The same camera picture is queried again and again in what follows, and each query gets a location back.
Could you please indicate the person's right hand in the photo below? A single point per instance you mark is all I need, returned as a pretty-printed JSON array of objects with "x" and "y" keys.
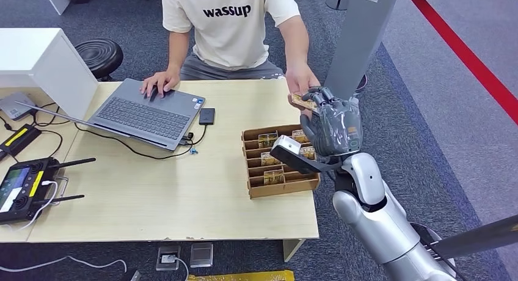
[{"x": 160, "y": 81}]

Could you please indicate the person's left hand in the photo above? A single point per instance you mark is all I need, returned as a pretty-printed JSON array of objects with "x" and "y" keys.
[{"x": 300, "y": 79}]

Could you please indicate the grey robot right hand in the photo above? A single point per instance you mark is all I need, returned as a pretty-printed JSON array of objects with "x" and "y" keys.
[{"x": 336, "y": 127}]

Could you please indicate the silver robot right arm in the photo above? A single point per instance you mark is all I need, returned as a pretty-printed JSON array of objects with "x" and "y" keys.
[{"x": 384, "y": 226}]

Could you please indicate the person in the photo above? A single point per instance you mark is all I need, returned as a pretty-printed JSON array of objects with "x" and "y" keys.
[{"x": 226, "y": 32}]

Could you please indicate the brown cardboard card holder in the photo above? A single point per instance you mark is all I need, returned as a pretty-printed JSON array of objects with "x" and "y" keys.
[{"x": 279, "y": 190}]

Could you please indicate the grey laptop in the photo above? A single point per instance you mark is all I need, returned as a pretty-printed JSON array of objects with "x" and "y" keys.
[{"x": 149, "y": 115}]

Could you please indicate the black external drive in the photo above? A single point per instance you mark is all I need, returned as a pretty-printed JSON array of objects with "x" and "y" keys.
[{"x": 207, "y": 116}]

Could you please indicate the black round stool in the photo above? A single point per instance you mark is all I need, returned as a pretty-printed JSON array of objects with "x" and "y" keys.
[{"x": 99, "y": 55}]

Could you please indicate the grey kiosk stand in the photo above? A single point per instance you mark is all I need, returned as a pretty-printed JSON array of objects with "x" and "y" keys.
[{"x": 360, "y": 40}]

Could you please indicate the blue plug connector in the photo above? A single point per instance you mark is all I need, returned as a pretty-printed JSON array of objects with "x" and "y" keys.
[{"x": 194, "y": 151}]

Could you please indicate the white cabinet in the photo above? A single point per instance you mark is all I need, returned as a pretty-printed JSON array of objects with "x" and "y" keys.
[{"x": 40, "y": 56}]

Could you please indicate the pale wooden desk leg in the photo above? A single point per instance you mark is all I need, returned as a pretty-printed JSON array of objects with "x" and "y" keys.
[{"x": 292, "y": 248}]

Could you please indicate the small grey flat device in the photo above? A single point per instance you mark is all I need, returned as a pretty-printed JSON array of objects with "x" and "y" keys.
[{"x": 15, "y": 105}]

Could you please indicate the red barrier belt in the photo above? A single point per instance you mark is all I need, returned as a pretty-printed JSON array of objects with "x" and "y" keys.
[{"x": 465, "y": 54}]

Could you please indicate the round metal pole base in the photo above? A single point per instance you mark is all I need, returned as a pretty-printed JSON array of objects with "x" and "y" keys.
[{"x": 439, "y": 238}]

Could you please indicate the black box with yellow stripe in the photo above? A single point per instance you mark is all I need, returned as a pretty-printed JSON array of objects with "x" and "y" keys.
[{"x": 19, "y": 138}]

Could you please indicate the black remote controller with antennas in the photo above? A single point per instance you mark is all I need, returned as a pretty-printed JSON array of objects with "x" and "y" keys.
[{"x": 23, "y": 190}]

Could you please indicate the yellow flat item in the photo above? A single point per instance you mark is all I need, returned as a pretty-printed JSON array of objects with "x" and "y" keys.
[{"x": 242, "y": 276}]

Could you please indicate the floor socket with plug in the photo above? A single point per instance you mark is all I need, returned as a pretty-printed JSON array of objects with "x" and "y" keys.
[{"x": 168, "y": 258}]

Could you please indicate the closed floor socket plate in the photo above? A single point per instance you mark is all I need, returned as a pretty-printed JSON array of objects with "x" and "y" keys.
[{"x": 201, "y": 255}]

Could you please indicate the shiny metal pole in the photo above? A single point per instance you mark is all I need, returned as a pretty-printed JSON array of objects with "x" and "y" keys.
[{"x": 477, "y": 238}]

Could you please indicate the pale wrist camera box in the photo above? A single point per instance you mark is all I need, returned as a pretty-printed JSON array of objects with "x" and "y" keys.
[{"x": 286, "y": 143}]

